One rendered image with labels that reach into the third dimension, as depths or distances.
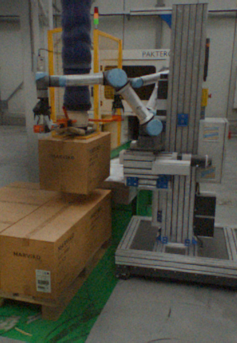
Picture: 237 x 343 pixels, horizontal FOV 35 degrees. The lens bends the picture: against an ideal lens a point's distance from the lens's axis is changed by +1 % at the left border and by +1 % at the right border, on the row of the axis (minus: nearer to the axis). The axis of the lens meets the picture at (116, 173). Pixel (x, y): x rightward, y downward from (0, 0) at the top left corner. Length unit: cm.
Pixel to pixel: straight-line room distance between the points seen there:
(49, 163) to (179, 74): 118
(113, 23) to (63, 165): 989
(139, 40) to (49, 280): 1041
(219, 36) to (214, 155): 942
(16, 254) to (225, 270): 148
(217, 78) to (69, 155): 959
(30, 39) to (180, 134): 222
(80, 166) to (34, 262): 78
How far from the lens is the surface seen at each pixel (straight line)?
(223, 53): 1209
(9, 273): 261
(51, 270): 244
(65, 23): 298
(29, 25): 445
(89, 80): 262
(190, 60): 286
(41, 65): 441
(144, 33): 1225
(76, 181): 282
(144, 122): 257
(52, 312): 259
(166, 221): 307
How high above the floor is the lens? 150
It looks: 14 degrees down
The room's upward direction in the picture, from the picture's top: 1 degrees clockwise
